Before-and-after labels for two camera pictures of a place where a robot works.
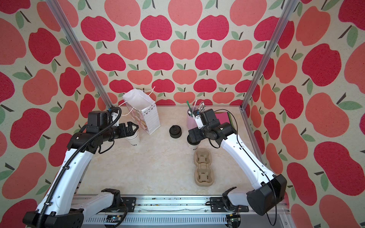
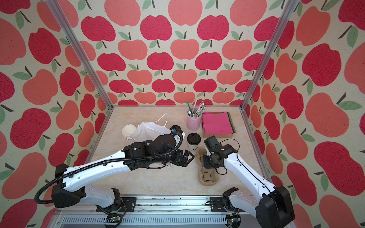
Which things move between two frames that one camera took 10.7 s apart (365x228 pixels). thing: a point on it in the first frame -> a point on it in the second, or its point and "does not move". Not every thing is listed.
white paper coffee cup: (193, 147) does not move
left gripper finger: (129, 133) -> (190, 159)
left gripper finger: (129, 127) -> (187, 152)
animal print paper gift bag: (141, 105) -> (148, 131)
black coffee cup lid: (189, 141) does not move
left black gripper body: (118, 131) -> (177, 156)
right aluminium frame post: (287, 11) does not move
